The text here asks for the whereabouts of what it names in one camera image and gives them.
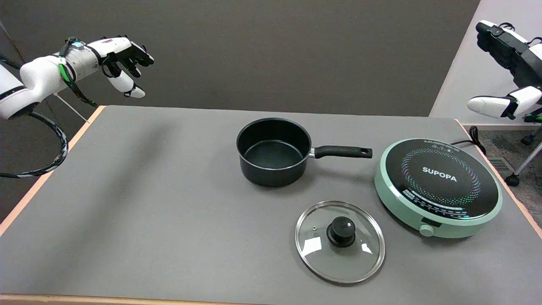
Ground metal floor vent grille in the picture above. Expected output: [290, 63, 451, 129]
[487, 157, 515, 172]

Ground metal stand legs with casters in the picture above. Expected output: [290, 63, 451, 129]
[505, 126, 542, 187]

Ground black saucepan with handle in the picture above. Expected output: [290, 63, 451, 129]
[236, 118, 373, 187]

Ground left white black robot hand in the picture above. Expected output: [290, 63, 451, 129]
[87, 36, 155, 99]

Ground green round induction cooker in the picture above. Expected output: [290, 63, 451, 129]
[374, 138, 503, 238]

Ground glass lid with black knob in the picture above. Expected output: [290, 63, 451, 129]
[295, 200, 386, 284]

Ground black cooker power cord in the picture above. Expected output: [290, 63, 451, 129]
[451, 126, 487, 155]

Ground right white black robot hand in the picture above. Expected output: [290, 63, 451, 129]
[468, 20, 542, 120]

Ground black braided cable loop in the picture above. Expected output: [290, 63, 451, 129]
[0, 111, 69, 179]

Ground green black wrist cable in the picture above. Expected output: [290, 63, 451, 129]
[58, 37, 98, 108]

